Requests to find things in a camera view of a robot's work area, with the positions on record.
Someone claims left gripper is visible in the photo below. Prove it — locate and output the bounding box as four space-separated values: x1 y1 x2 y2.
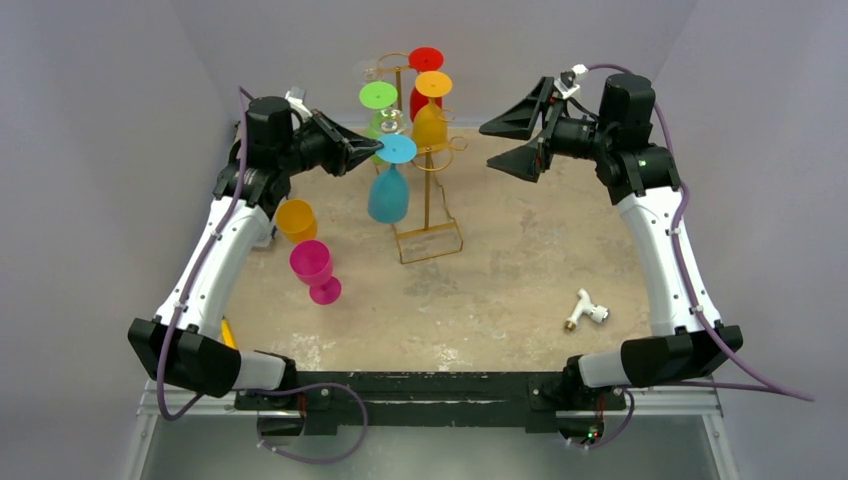
279 109 383 177

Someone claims clear wine glass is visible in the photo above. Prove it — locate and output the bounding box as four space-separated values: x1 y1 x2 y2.
353 59 384 84
369 107 410 137

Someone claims blue wine glass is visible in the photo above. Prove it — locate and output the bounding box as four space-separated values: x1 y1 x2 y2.
367 134 417 224

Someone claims orange wine glass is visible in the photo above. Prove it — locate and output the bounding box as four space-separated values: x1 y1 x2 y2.
275 199 317 244
412 71 453 150

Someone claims pink wine glass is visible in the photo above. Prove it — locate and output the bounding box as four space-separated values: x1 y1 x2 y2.
289 239 342 305

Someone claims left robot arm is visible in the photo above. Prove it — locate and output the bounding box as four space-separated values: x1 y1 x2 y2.
128 93 383 409

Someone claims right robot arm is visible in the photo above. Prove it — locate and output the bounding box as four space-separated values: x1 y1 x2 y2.
479 73 743 407

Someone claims green wine glass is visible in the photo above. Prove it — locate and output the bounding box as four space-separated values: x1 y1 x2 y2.
359 81 398 139

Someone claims red wine glass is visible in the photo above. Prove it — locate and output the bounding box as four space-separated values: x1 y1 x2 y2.
408 46 444 120

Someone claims clear plastic organizer box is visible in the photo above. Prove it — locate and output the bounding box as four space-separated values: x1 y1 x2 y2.
252 226 278 250

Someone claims white plastic pipe fitting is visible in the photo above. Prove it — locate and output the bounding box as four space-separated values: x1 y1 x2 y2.
564 289 610 331

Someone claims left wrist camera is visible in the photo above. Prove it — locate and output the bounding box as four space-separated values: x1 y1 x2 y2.
284 87 312 119

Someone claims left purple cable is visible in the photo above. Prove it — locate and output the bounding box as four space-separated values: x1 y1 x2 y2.
155 86 256 422

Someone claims purple cable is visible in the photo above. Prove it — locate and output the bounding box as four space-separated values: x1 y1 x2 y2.
588 62 816 403
155 86 256 422

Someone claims gold wire glass rack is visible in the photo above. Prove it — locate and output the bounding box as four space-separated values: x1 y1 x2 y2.
378 51 468 265

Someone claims yellow handled screwdriver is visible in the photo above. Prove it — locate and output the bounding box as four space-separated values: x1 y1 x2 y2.
221 318 238 349

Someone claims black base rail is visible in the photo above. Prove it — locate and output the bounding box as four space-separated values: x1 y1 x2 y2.
234 371 627 435

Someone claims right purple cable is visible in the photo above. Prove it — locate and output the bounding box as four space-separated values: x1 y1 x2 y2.
588 62 816 403

